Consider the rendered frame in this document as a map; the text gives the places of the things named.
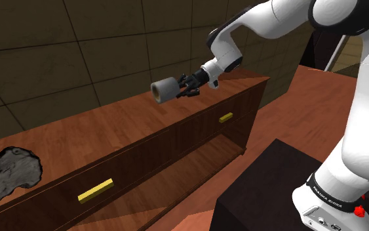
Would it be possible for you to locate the brown wooden console table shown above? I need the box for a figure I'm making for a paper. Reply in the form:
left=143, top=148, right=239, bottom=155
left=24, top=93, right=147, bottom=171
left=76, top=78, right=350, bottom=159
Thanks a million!
left=0, top=68, right=271, bottom=231

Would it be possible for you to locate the grey rough rock figure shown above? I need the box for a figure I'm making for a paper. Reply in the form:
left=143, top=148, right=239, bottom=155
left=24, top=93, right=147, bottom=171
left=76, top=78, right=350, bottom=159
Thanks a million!
left=0, top=146, right=43, bottom=211

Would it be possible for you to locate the dark robot stand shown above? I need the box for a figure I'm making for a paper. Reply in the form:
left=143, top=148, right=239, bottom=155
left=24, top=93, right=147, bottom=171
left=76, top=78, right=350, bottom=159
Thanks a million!
left=208, top=138, right=369, bottom=231

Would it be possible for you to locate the grey toilet paper roll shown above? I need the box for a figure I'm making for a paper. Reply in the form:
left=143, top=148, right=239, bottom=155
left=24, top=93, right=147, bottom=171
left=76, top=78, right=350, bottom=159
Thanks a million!
left=150, top=76, right=182, bottom=104

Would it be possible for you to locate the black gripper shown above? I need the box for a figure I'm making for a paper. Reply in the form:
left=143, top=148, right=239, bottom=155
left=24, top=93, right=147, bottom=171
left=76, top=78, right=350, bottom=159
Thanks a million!
left=176, top=68, right=210, bottom=99

